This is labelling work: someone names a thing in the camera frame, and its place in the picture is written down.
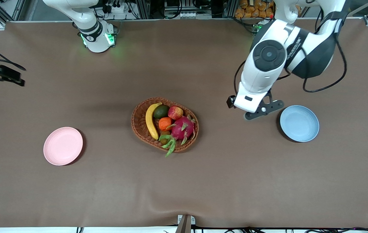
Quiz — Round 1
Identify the red yellow apple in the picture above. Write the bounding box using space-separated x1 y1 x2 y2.
168 106 184 120

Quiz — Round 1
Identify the yellow banana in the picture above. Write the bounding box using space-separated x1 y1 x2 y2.
145 102 163 140

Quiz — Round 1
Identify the light blue plate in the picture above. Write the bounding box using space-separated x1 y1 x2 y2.
280 105 320 143

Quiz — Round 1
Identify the pink dragon fruit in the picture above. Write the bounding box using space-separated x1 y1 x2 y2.
159 116 196 158

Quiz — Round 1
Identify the orange tangerine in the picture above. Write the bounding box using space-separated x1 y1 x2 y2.
158 117 173 131

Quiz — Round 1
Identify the green avocado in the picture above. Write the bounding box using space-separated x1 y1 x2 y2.
153 105 170 119

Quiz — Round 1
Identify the table cover cloth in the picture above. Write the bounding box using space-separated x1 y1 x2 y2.
0 18 368 228

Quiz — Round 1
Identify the pink plate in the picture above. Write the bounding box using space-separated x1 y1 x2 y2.
43 127 83 166

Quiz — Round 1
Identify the bag of orange items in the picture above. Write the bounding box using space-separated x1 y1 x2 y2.
234 0 275 18

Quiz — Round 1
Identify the brown wicker basket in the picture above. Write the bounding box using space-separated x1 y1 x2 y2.
131 97 200 153

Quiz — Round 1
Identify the black control box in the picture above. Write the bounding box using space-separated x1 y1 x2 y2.
164 0 215 19

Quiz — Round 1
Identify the white power strip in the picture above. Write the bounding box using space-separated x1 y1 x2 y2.
102 0 129 13

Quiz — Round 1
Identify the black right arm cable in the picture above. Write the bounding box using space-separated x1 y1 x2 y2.
0 38 27 71

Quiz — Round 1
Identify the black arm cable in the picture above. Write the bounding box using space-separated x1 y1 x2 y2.
234 10 348 94
0 38 27 71

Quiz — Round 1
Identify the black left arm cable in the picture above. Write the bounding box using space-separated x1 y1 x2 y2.
234 10 348 94

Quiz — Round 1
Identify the metal table clamp bracket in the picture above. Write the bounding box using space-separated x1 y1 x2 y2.
175 215 196 233

